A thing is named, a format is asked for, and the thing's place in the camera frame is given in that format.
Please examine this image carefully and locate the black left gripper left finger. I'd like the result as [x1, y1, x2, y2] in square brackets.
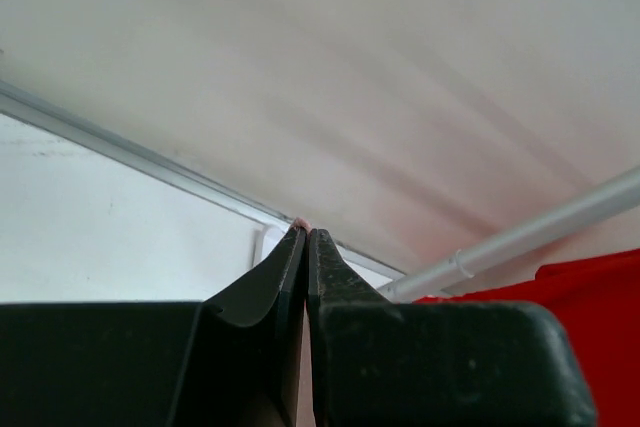
[1, 228, 305, 426]

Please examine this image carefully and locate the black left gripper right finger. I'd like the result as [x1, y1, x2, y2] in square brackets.
[307, 229, 598, 426]

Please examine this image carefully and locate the red t shirt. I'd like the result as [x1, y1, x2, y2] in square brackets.
[412, 246, 640, 348]

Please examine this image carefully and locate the white clothes rack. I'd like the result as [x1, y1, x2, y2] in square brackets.
[249, 164, 640, 304]

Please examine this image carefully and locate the pink printed t shirt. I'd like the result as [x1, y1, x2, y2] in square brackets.
[291, 217, 312, 232]

